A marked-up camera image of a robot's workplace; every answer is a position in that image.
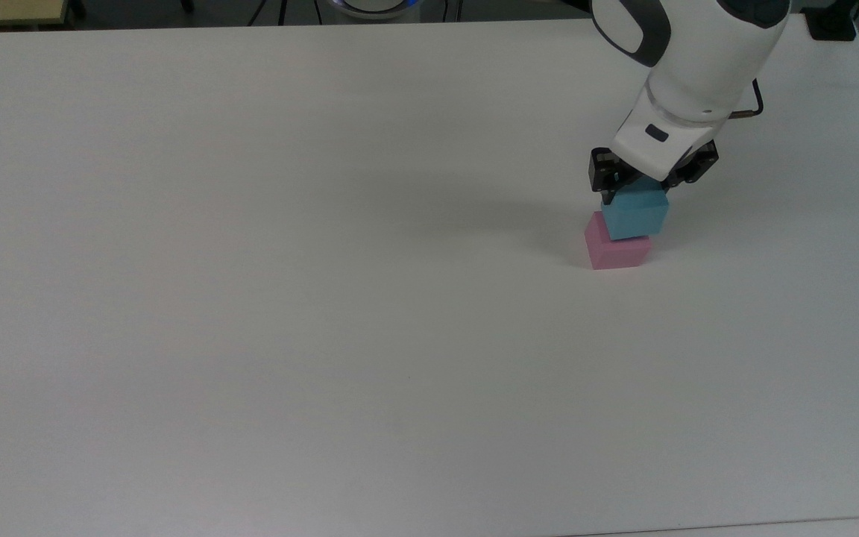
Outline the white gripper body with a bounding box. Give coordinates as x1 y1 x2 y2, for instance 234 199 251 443
612 101 721 183

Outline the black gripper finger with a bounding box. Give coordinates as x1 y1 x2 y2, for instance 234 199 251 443
588 148 635 206
664 140 720 191

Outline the blue foam cube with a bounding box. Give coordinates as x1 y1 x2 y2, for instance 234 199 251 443
600 175 670 241

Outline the round robot base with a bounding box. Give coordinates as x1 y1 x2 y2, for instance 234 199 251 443
329 0 421 20

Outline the pink foam cube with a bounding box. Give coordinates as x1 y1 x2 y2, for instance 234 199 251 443
584 211 652 271

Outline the black table clamp base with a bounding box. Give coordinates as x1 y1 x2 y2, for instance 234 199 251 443
789 0 859 42

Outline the wooden table top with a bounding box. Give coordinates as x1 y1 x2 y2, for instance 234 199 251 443
0 0 72 29

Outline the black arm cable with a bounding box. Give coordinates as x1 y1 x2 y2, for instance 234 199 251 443
728 78 765 120

